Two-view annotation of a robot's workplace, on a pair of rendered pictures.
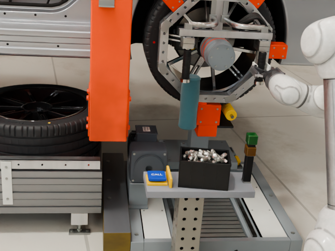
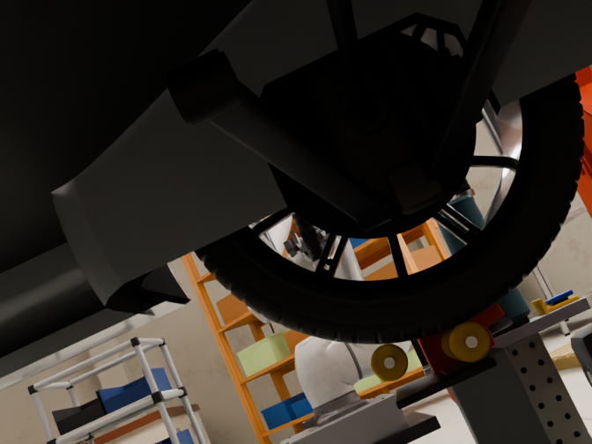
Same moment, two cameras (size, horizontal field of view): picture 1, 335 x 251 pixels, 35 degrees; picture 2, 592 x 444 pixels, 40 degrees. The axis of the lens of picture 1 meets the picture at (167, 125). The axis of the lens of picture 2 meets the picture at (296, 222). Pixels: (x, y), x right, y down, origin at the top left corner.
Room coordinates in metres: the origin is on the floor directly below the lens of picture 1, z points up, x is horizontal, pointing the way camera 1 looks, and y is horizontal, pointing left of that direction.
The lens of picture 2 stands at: (4.04, -0.08, 0.53)
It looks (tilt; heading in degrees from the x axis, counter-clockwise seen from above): 11 degrees up; 191
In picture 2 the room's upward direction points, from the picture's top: 25 degrees counter-clockwise
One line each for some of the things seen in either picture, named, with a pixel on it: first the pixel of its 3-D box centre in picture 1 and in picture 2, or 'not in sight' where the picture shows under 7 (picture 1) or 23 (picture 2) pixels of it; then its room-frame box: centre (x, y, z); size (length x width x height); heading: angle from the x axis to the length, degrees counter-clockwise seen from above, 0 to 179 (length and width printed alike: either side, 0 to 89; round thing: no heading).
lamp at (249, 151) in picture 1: (250, 150); not in sight; (1.94, -0.34, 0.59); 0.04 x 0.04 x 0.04; 8
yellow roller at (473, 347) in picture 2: not in sight; (463, 342); (2.71, -0.17, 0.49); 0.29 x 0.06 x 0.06; 8
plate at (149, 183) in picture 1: (156, 180); (560, 304); (1.88, 0.03, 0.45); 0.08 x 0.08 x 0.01; 8
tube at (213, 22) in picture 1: (202, 14); not in sight; (2.41, -0.12, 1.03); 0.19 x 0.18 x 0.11; 8
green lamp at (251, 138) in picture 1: (251, 138); not in sight; (1.94, -0.34, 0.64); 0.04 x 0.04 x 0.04; 8
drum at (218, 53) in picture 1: (217, 52); not in sight; (2.47, -0.21, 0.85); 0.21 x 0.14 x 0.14; 8
